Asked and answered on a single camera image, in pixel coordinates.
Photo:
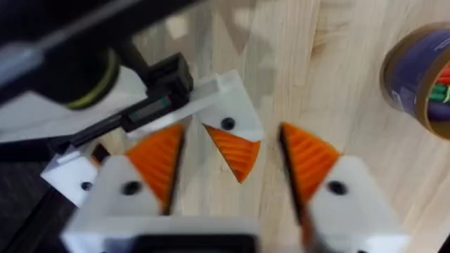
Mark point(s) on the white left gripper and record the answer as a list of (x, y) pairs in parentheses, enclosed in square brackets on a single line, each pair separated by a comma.
[(88, 121)]

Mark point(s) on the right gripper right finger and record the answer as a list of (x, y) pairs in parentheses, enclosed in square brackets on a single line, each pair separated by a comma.
[(337, 196)]

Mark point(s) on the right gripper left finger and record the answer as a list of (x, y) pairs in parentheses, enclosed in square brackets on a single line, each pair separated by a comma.
[(140, 182)]

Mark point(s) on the round tub with toys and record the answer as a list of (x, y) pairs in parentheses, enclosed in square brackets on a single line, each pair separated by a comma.
[(422, 77)]

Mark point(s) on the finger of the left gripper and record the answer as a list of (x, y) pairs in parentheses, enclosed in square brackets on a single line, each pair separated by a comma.
[(233, 140)]

